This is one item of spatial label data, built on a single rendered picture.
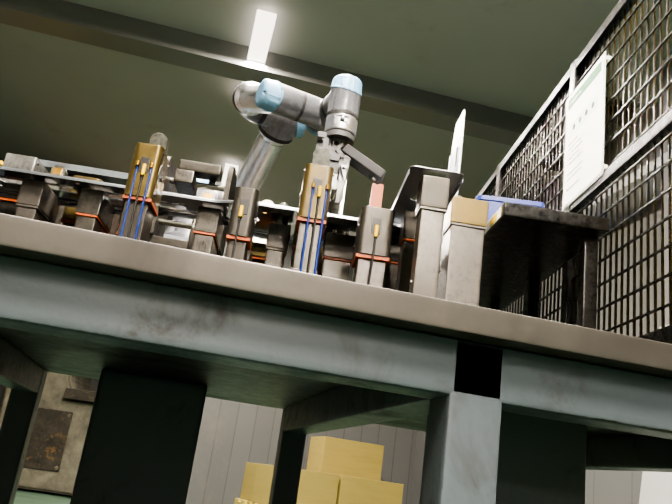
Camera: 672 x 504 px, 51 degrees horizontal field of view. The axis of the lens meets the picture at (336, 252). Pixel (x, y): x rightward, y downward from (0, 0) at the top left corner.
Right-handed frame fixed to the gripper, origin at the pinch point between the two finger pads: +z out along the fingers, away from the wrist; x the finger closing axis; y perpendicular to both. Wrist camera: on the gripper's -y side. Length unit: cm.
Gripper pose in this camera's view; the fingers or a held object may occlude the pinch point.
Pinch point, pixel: (336, 216)
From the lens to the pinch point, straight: 160.8
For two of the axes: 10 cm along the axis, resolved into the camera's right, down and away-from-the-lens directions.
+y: -9.9, -1.5, -0.4
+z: -1.4, 9.4, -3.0
